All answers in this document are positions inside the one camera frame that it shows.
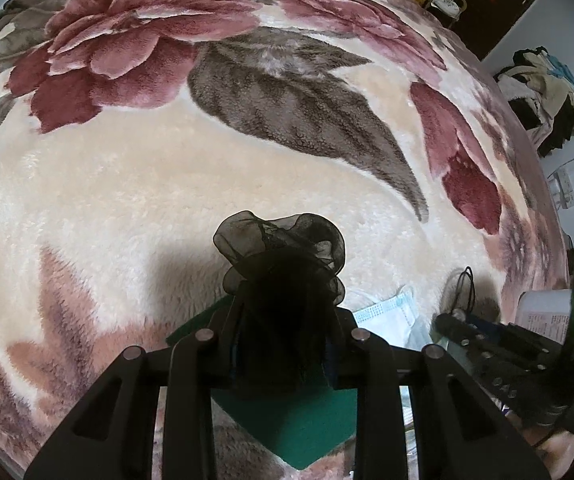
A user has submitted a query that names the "floral plush blanket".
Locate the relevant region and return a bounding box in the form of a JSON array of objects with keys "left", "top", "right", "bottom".
[{"left": 0, "top": 0, "right": 568, "bottom": 479}]

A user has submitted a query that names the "white wall power strip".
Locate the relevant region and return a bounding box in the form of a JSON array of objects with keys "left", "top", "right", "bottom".
[{"left": 548, "top": 167, "right": 574, "bottom": 209}]

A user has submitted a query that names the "black mesh scrunchie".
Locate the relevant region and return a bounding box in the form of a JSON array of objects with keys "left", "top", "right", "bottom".
[{"left": 213, "top": 210, "right": 345, "bottom": 398}]

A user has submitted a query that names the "black hair tie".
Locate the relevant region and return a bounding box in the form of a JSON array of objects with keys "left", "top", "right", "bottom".
[{"left": 451, "top": 264, "right": 478, "bottom": 316}]

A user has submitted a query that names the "pile of clothes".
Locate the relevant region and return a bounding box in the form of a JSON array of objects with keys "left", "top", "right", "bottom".
[{"left": 493, "top": 47, "right": 574, "bottom": 158}]

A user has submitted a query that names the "person's right hand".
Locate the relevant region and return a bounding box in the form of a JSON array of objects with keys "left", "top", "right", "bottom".
[{"left": 522, "top": 426, "right": 574, "bottom": 480}]

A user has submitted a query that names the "teal surgical face mask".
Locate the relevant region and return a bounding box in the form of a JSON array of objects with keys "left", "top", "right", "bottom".
[{"left": 353, "top": 285, "right": 432, "bottom": 351}]

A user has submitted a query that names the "white plastic bottle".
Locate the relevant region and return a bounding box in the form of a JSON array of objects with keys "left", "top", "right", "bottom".
[{"left": 515, "top": 289, "right": 572, "bottom": 344}]

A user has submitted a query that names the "green scouring pad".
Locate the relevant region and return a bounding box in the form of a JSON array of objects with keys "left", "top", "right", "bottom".
[{"left": 166, "top": 294, "right": 359, "bottom": 470}]

